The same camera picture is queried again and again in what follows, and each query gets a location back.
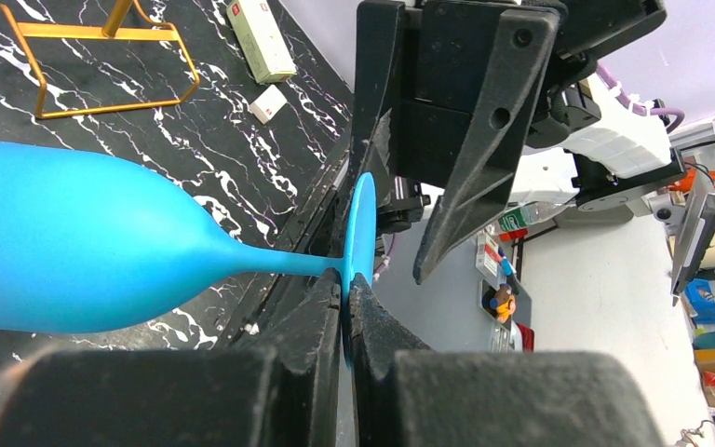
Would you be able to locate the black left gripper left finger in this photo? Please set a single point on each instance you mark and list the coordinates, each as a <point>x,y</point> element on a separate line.
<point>277,388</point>

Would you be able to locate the long white green box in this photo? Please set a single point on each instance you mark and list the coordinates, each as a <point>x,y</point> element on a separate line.
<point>261,41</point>

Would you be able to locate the small white red box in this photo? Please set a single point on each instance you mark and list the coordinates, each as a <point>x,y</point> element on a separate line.
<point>268,104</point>

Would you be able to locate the gold wine glass rack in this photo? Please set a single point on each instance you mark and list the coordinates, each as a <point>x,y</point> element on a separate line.
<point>100,57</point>

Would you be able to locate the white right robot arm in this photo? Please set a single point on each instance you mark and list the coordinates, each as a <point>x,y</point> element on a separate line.
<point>625,157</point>

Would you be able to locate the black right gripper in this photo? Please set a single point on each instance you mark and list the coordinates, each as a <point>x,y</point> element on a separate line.
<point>479,80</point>

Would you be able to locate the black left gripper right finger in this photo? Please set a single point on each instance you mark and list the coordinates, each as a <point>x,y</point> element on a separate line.
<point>408,394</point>

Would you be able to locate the blue wine glass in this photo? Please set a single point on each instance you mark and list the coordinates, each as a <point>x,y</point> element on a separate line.
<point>96,243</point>

